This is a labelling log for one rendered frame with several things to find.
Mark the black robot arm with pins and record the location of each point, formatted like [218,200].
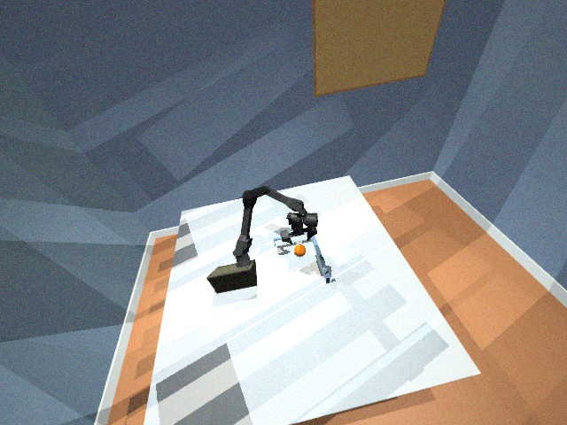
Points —
[296,219]

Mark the clear blue l-shaped wall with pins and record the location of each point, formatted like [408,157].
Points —
[325,270]

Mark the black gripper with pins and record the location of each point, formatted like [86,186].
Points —
[286,236]

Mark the clear l-shaped low wall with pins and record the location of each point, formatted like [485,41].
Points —
[299,239]

